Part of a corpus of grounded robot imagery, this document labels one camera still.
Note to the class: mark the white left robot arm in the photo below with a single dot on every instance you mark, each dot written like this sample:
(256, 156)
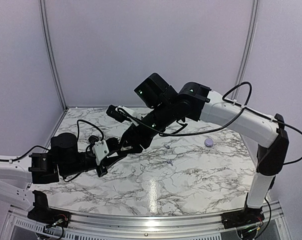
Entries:
(14, 178)

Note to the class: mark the right aluminium corner post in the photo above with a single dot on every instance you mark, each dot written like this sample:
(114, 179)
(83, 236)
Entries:
(253, 20)

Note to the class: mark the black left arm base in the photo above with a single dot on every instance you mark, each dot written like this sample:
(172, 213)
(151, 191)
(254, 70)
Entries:
(48, 215)

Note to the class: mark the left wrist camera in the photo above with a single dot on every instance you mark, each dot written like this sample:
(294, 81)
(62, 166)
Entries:
(100, 150)

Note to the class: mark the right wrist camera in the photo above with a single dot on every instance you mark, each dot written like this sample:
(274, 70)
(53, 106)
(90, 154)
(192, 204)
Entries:
(121, 114)

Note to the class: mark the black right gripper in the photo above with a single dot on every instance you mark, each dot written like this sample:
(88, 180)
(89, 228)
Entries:
(144, 141)

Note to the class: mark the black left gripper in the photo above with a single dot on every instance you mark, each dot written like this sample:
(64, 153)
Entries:
(107, 163)

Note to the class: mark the aluminium front frame rail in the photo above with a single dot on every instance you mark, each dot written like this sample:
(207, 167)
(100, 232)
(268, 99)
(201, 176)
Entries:
(93, 226)

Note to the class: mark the lavender round charging case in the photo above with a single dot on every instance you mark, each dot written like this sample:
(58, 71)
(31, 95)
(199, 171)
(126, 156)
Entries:
(209, 142)

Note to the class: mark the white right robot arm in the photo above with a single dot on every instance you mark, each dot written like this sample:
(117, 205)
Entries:
(267, 131)

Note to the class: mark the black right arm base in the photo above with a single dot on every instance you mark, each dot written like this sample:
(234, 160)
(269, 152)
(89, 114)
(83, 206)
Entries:
(245, 216)

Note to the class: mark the left aluminium corner post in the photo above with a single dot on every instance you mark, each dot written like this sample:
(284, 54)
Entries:
(50, 54)

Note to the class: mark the aluminium corner post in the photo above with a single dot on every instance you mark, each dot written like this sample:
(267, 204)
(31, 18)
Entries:
(253, 20)
(50, 54)

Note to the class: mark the black earbud charging case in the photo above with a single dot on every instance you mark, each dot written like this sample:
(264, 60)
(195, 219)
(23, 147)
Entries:
(92, 139)

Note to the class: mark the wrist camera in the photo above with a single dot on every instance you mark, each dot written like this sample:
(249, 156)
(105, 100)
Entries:
(100, 150)
(121, 114)

